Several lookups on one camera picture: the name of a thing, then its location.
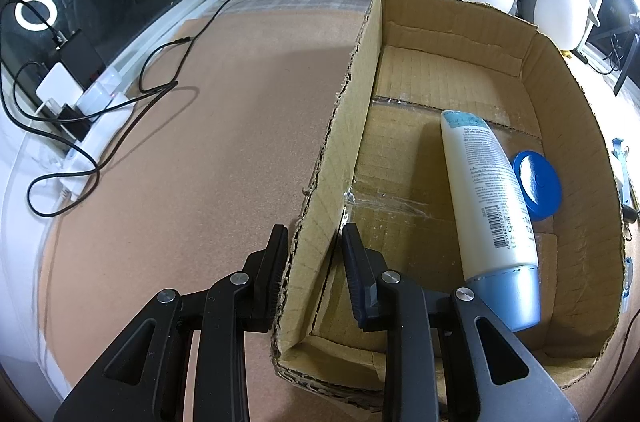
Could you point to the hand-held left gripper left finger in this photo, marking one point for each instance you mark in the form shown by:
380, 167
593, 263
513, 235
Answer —
276, 282

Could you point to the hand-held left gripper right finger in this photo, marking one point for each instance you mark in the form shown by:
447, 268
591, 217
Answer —
357, 292

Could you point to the cardboard box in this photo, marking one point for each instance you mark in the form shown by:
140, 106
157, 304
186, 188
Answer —
450, 52

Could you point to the white lotion bottle blue cap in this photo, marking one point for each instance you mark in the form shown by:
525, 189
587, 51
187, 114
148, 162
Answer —
485, 202

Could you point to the tan mat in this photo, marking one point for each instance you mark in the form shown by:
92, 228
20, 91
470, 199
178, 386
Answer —
225, 127

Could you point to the round blue jar lid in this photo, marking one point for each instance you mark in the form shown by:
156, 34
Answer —
542, 182

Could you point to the white power strip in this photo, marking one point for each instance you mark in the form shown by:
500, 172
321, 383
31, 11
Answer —
100, 137

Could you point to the white bed sheet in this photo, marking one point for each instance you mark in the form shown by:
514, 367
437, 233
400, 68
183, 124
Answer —
20, 277

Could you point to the black plug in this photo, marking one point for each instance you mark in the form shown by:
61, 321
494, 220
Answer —
70, 122

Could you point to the white power adapter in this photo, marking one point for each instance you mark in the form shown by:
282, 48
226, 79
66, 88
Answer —
57, 82

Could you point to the black power adapter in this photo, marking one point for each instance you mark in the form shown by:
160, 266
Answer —
82, 52

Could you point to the black stand leg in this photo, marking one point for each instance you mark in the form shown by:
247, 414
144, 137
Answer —
625, 67

